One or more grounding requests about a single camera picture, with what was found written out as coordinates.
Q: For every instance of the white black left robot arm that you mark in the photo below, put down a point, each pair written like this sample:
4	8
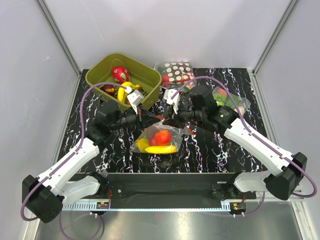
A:
46	194

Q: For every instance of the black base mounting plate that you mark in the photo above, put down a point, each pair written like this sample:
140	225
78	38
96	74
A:
126	185

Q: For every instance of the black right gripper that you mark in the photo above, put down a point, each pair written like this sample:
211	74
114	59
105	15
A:
175	120

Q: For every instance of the red fake dragon fruit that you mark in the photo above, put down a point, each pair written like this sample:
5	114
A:
120	74

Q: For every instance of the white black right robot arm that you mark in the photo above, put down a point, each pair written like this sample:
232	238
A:
283	172

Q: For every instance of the dark red fake apple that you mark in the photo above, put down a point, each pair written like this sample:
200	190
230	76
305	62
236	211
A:
108	89

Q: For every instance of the olive green plastic bin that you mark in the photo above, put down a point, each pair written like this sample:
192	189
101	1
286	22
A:
142	74

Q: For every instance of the clear orange-zip fruit bag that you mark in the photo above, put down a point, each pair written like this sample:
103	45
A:
177	135

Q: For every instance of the yellow fake starfruit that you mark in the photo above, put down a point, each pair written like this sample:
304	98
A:
142	144

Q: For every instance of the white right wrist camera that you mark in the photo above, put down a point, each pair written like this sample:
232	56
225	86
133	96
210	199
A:
172	98

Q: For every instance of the yellow fake banana bunch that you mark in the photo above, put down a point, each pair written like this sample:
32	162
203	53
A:
122	93

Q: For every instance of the polka dot zip bag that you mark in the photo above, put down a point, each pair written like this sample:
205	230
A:
174	73

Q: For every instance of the orange fake persimmon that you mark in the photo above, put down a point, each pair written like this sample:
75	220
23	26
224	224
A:
163	137

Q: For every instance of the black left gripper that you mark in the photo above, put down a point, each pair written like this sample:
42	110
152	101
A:
143	114

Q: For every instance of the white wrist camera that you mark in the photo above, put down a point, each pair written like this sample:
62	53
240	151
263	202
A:
172	98
135	98

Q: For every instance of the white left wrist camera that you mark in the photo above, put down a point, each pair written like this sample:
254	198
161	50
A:
135	98

